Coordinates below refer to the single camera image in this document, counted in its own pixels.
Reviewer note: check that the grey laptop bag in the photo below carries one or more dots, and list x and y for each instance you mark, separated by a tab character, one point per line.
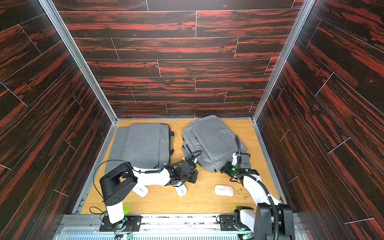
211	136
147	146
116	154

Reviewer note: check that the right white pink computer mouse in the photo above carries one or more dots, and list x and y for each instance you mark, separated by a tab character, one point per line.
223	190

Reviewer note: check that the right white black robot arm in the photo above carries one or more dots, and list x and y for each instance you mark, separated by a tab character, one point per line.
271	220

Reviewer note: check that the aluminium front rail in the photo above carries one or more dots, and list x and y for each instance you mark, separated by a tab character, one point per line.
151	227

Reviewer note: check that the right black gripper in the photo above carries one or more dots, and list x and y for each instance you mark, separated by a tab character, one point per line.
229	167

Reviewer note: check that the pale blue computer mouse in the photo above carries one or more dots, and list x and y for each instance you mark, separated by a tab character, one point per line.
181	189

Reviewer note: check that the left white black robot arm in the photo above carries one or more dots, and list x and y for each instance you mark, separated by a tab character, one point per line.
118	183

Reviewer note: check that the left white computer mouse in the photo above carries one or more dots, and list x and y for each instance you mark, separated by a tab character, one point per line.
141	191

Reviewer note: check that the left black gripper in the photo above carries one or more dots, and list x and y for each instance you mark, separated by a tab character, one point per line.
195	175

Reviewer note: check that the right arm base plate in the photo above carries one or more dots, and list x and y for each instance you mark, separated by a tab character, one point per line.
231	223

